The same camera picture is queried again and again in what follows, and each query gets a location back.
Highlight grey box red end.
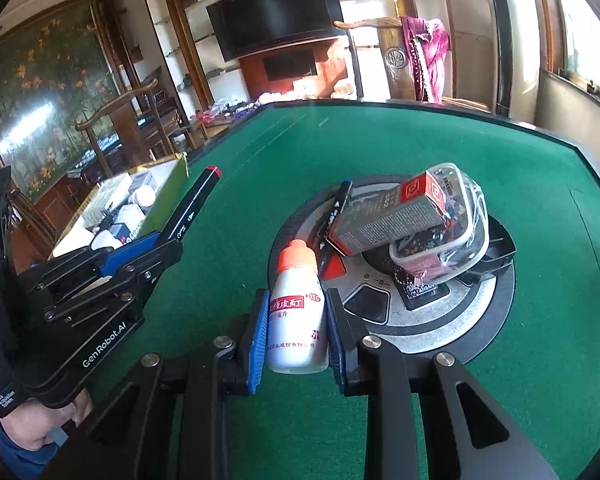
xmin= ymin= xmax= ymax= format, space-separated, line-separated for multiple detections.
xmin=327 ymin=170 xmax=456 ymax=256

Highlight dark wooden armchair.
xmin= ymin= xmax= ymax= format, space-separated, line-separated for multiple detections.
xmin=75 ymin=77 xmax=191 ymax=171

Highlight dark vertical post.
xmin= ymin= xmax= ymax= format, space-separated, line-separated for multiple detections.
xmin=485 ymin=0 xmax=514 ymax=117

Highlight wooden wall shelf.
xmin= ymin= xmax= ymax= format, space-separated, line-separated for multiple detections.
xmin=142 ymin=0 xmax=241 ymax=111

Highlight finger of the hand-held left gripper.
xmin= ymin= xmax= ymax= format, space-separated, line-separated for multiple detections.
xmin=17 ymin=232 xmax=162 ymax=291
xmin=42 ymin=239 xmax=184 ymax=325

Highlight white bottle orange cap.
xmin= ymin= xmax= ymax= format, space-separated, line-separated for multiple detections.
xmin=266 ymin=239 xmax=329 ymax=375

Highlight black marker red tip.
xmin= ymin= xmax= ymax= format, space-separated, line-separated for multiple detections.
xmin=160 ymin=165 xmax=223 ymax=243

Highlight magenta cloth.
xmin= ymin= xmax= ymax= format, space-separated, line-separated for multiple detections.
xmin=401 ymin=16 xmax=452 ymax=105

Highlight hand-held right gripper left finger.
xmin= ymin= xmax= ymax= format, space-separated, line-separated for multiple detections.
xmin=40 ymin=287 xmax=272 ymax=480

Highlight black marker blue cap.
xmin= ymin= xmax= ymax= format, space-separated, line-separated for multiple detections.
xmin=316 ymin=179 xmax=354 ymax=281

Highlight clear plastic container pink contents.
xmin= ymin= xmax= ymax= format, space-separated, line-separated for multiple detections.
xmin=389 ymin=162 xmax=491 ymax=281

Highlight person's left hand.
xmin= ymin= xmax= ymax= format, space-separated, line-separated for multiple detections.
xmin=0 ymin=387 xmax=95 ymax=453

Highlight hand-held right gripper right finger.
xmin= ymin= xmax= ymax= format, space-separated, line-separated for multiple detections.
xmin=325 ymin=287 xmax=561 ymax=480

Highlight black flat television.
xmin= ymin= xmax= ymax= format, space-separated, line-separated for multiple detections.
xmin=206 ymin=0 xmax=346 ymax=61

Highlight large white green medicine box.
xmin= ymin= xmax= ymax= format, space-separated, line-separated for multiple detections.
xmin=80 ymin=172 xmax=133 ymax=226

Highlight wooden framed window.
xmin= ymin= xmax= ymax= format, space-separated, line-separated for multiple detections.
xmin=535 ymin=0 xmax=600 ymax=111

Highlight white pill bottle green label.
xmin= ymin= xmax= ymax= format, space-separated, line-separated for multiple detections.
xmin=130 ymin=185 xmax=157 ymax=208

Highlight large floral painting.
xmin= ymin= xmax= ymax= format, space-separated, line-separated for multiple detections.
xmin=0 ymin=0 xmax=131 ymax=201

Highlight round black grey turntable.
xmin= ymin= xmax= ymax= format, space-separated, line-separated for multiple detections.
xmin=267 ymin=174 xmax=517 ymax=365

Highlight white cardboard tray gold rim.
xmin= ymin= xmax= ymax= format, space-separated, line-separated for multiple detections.
xmin=50 ymin=155 xmax=191 ymax=261

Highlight dark blue medicine box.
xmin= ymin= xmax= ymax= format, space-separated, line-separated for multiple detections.
xmin=107 ymin=205 xmax=146 ymax=241

